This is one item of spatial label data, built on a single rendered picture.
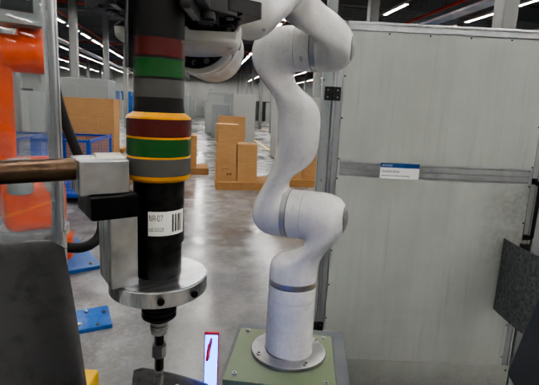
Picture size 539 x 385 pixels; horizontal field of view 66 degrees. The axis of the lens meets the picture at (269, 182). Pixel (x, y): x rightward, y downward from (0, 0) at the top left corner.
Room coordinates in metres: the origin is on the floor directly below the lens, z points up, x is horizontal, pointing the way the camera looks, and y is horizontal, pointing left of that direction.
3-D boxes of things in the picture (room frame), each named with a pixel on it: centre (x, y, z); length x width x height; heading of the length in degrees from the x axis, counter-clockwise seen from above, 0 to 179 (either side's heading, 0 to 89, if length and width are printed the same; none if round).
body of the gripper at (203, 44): (0.40, 0.08, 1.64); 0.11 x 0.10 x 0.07; 1
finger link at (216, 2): (0.30, 0.05, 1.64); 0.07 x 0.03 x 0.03; 1
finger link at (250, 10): (0.36, 0.05, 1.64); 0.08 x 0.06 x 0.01; 61
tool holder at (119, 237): (0.28, 0.09, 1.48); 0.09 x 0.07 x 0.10; 126
